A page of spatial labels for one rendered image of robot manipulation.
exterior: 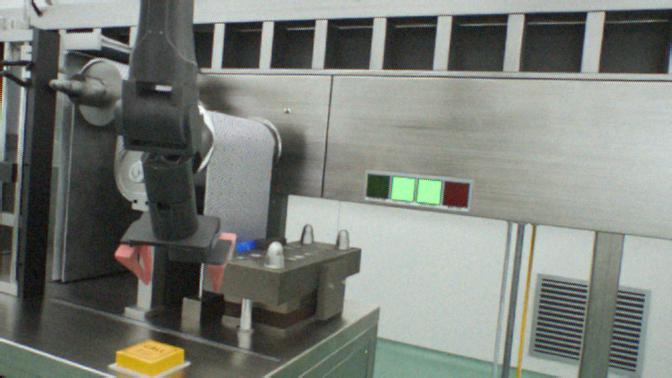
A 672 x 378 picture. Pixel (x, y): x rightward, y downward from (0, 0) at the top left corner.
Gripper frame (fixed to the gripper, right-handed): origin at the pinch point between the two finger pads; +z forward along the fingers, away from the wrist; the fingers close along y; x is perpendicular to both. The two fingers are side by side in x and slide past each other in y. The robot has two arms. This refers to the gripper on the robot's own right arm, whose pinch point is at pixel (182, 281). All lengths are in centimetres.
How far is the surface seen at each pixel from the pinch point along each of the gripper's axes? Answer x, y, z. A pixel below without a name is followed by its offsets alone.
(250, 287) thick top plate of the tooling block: -16.7, -5.4, 15.6
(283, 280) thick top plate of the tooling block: -17.1, -11.3, 13.5
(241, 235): -38.0, 1.3, 20.8
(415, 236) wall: -238, -66, 164
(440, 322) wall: -204, -88, 207
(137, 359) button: 4.3, 6.4, 12.0
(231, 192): -38.5, 3.2, 10.2
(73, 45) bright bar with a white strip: -55, 41, -13
